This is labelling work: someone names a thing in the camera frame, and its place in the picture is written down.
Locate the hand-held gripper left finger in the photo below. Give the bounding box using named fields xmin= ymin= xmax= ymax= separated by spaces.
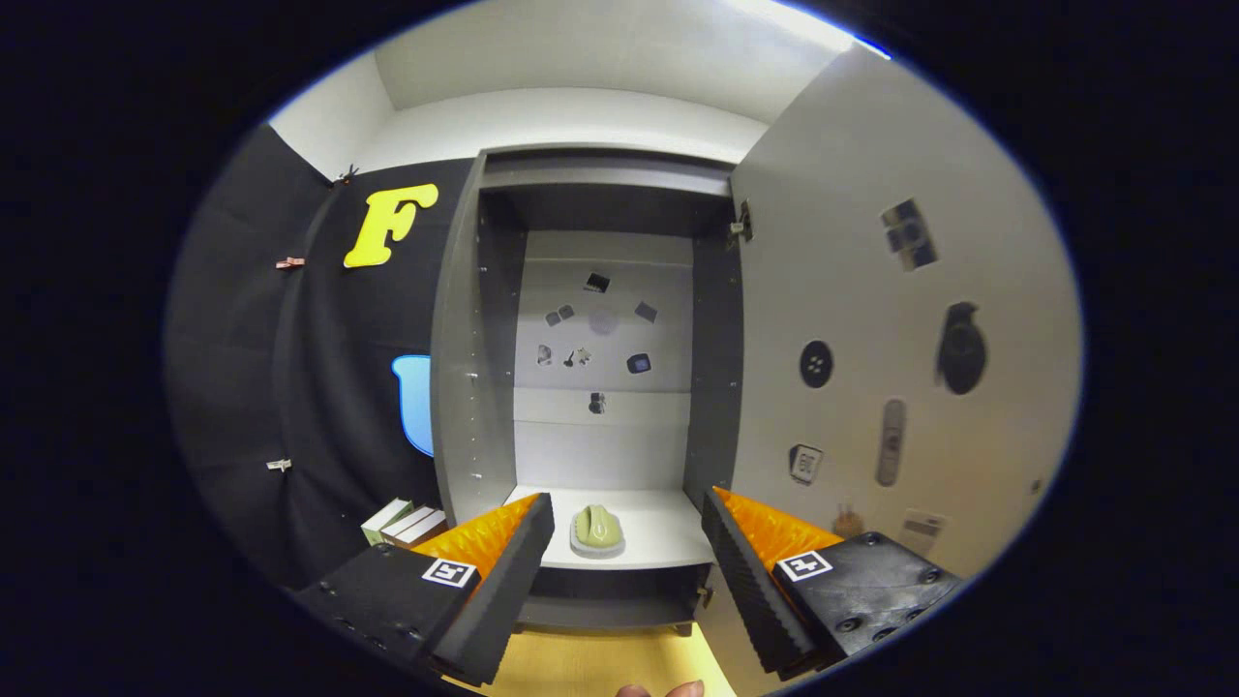
xmin=290 ymin=492 xmax=557 ymax=688

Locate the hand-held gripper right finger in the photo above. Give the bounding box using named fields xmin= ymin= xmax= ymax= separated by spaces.
xmin=701 ymin=486 xmax=969 ymax=682

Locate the small green gray-rimmed object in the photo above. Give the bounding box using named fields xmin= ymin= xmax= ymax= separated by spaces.
xmin=569 ymin=503 xmax=627 ymax=560

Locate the brown book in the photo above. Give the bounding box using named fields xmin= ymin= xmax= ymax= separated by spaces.
xmin=395 ymin=510 xmax=449 ymax=551
xmin=380 ymin=505 xmax=437 ymax=548

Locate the green book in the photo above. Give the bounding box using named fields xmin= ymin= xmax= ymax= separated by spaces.
xmin=361 ymin=498 xmax=415 ymax=548

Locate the gray cabinet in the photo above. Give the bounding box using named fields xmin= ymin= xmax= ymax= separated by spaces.
xmin=429 ymin=145 xmax=761 ymax=637

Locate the black backdrop cloth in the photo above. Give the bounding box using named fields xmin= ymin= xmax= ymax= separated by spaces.
xmin=165 ymin=121 xmax=485 ymax=591

